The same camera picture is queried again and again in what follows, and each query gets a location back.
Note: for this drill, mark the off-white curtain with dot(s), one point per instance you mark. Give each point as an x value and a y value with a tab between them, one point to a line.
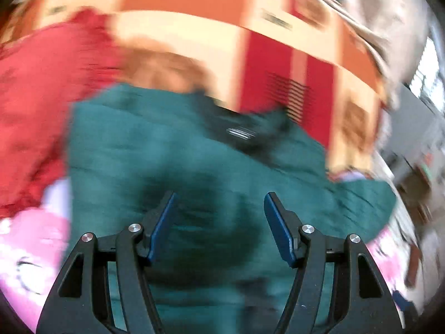
389	24

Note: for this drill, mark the green quilted jacket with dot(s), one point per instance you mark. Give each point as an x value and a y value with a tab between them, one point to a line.
139	146

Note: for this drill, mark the grey cabinet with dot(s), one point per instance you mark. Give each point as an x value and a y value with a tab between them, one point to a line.
410	128

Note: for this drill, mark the pink penguin-print bedsheet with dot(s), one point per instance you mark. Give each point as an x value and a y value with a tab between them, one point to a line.
31	250

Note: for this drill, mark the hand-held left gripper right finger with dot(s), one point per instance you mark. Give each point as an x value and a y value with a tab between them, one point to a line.
278	231

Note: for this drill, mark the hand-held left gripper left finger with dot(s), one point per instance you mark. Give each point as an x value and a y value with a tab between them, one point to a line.
160	231

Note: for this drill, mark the orange checked rose-print blanket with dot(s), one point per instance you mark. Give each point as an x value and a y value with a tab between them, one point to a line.
194	3

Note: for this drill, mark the red heart-shaped frilled pillow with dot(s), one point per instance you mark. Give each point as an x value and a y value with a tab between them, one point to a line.
34	111

